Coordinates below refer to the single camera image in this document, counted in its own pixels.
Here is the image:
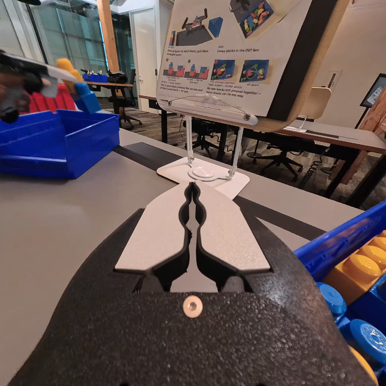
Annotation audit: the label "white door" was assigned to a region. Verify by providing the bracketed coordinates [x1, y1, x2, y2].
[130, 7, 157, 113]

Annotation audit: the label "black office chair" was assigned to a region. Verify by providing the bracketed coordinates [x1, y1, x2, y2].
[258, 140, 305, 181]
[108, 69, 143, 128]
[185, 119, 225, 151]

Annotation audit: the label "wooden desk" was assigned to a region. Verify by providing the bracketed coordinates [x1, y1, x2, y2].
[139, 94, 386, 208]
[84, 81, 134, 121]

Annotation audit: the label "printed instruction sheet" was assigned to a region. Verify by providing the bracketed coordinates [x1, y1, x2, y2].
[157, 0, 314, 116]

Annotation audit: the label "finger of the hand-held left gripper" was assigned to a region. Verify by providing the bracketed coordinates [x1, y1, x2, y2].
[39, 62, 79, 83]
[41, 77, 59, 98]

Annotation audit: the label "blue plastic bin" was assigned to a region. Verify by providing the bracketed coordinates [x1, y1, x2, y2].
[294, 200, 386, 386]
[0, 109, 120, 179]

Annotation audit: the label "framed sign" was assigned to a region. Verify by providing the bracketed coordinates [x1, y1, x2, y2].
[360, 73, 386, 108]

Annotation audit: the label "person's left hand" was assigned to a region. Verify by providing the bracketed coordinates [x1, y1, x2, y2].
[0, 72, 31, 110]

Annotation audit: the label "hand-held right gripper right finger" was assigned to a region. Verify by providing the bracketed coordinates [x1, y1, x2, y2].
[192, 180, 271, 291]

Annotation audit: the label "blue two-stud block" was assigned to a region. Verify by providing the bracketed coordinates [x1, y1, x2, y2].
[74, 82, 102, 114]

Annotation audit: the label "red plastic bin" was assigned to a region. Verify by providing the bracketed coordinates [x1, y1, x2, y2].
[18, 83, 79, 114]

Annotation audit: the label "coiled black cable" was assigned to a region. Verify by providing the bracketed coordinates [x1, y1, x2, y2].
[302, 160, 321, 189]

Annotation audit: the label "black backing board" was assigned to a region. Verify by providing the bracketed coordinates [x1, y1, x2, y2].
[266, 0, 340, 122]

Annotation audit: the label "yellow one-stud block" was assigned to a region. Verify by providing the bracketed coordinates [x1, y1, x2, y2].
[56, 57, 85, 94]

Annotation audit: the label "pile of mega blocks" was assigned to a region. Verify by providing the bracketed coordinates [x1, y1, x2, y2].
[317, 231, 386, 386]

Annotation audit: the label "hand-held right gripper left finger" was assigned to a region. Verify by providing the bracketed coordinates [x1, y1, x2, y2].
[114, 182, 193, 287]

